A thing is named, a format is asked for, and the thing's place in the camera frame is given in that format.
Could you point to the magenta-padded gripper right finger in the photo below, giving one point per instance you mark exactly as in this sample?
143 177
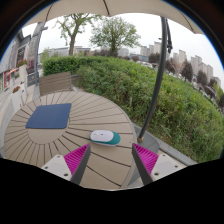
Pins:
146 159

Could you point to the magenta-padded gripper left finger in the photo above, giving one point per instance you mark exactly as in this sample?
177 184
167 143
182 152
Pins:
76 158

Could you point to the white and teal computer mouse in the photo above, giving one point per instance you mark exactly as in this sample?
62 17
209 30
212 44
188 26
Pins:
101 136

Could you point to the dark blue mouse pad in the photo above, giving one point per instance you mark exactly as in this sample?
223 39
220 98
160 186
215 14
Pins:
50 116

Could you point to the grey parasol base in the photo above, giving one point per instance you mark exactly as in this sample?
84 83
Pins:
150 143

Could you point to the grey slatted wooden chair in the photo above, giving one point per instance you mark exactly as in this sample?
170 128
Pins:
55 83

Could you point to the low white flower planter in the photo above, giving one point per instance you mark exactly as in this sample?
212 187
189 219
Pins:
18 98

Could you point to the dark curved parasol pole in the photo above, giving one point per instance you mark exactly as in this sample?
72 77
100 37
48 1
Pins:
159 76

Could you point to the tall white flower planter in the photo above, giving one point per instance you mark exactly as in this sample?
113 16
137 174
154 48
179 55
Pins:
22 73

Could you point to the distant apartment buildings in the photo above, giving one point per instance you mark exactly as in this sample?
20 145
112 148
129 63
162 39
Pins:
196 65

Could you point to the bare-trunked leaning tree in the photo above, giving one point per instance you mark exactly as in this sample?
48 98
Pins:
72 41

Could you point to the round leafy tree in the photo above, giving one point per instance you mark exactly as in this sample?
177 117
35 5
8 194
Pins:
114 33

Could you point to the beige parasol canopy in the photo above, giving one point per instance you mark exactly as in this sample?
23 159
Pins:
116 6

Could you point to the grey lamp post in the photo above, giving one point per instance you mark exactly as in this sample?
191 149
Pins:
36 56

